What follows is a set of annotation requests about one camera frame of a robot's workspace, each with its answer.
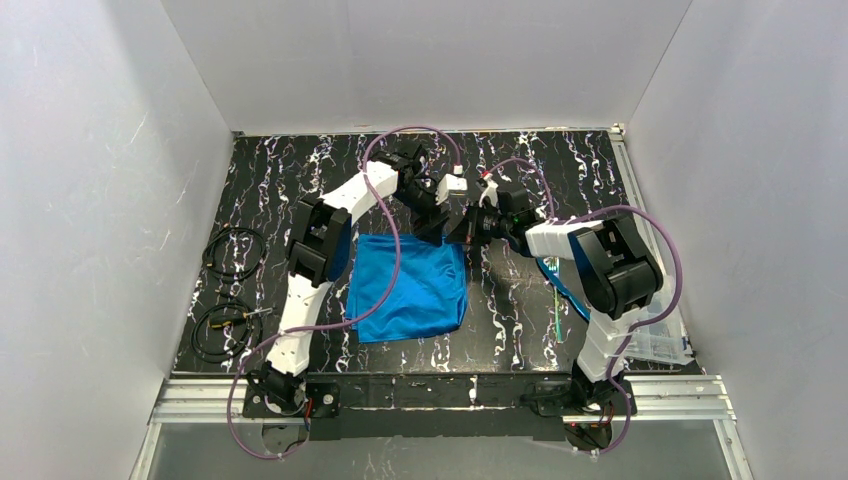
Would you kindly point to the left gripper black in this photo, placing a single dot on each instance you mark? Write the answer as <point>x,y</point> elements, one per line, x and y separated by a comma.
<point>429,216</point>

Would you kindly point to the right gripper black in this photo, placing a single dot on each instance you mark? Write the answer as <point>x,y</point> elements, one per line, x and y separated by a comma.
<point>468,225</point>

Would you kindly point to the blue cloth napkin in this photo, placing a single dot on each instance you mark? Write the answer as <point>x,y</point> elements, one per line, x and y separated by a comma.
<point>429,297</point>

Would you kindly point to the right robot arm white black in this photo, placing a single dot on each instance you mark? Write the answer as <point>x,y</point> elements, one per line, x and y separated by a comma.
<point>619,275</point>

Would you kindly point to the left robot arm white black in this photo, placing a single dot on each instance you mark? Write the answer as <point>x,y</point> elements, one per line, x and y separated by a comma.
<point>318,252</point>

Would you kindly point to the iridescent fork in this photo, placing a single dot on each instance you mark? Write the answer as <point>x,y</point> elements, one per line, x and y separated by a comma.
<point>552,264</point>

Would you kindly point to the clear plastic organizer box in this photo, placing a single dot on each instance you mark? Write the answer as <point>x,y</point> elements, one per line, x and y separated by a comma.
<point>665,342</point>

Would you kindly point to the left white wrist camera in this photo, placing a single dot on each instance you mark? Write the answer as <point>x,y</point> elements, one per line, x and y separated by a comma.
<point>450,186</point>

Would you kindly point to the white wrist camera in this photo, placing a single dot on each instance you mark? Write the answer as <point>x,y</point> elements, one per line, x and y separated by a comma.
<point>489,190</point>
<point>450,186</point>

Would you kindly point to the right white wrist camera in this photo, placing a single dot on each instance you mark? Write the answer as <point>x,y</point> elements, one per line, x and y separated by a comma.
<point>489,190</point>

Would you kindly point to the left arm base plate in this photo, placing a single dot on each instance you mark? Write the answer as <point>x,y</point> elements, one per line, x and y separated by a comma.
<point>276,398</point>

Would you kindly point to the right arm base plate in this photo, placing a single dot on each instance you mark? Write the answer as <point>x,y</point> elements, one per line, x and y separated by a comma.
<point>596,404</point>

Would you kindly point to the aluminium frame rail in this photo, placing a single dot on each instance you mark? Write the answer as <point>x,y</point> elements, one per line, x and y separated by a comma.
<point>442,405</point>

